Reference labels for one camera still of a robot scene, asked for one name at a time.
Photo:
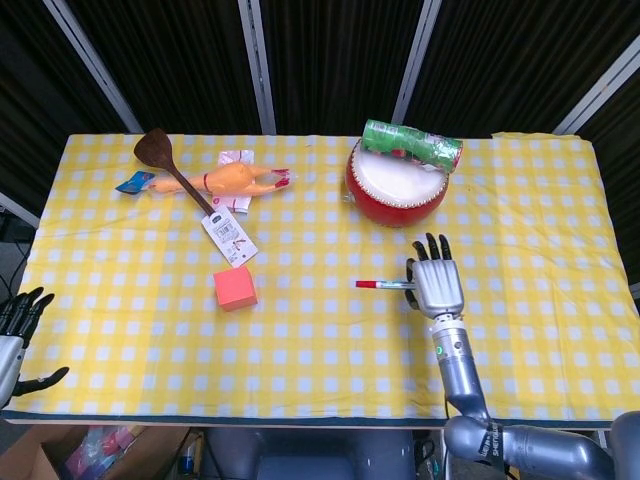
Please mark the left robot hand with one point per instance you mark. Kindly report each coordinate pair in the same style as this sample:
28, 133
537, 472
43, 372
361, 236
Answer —
12, 350

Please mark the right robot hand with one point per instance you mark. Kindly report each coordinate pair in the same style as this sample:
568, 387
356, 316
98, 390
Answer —
440, 290

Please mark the red-capped marker pen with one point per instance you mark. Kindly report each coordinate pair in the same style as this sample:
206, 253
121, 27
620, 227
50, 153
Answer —
385, 285

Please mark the orange pink cube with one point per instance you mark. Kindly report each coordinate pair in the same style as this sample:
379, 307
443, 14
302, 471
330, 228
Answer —
234, 290

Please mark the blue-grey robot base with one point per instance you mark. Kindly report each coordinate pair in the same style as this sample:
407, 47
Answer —
310, 455

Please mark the cardboard box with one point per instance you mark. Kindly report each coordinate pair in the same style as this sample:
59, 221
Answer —
30, 455

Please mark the red drum with white skin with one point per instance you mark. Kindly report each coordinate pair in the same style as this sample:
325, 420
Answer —
395, 185

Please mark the yellow checked tablecloth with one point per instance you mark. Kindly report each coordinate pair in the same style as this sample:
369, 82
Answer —
150, 350

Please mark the green chips can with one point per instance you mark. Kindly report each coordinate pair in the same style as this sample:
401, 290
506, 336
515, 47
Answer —
410, 142

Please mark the blue chicken toy tag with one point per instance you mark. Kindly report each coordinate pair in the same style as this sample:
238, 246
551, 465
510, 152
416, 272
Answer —
134, 182

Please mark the white spatula label card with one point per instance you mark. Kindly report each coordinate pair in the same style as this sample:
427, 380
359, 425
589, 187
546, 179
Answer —
231, 237

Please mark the white red-striped packet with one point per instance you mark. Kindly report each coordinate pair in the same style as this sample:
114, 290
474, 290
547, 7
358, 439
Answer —
235, 202

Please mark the orange rubber chicken toy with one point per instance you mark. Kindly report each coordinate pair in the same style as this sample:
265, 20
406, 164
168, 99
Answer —
235, 177

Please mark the dark wooden spatula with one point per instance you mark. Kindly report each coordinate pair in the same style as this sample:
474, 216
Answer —
152, 147

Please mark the black curtain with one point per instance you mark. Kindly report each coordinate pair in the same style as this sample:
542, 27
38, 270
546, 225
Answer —
325, 50

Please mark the aluminium frame post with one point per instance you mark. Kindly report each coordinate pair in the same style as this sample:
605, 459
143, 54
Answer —
595, 95
415, 65
95, 70
17, 209
257, 65

